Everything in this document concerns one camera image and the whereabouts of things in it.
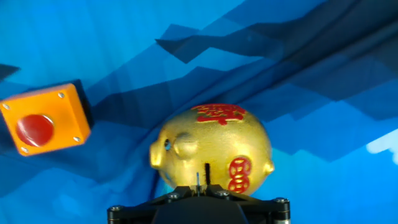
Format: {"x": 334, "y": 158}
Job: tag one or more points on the blue landscape print cloth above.
{"x": 311, "y": 186}

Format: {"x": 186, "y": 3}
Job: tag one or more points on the small silver coin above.
{"x": 198, "y": 180}

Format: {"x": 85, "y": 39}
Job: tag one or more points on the orange box with red button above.
{"x": 66, "y": 109}

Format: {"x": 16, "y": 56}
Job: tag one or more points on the golden piggy bank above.
{"x": 211, "y": 143}

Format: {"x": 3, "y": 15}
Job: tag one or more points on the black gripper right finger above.
{"x": 261, "y": 208}

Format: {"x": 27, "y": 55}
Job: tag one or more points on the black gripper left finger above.
{"x": 140, "y": 208}

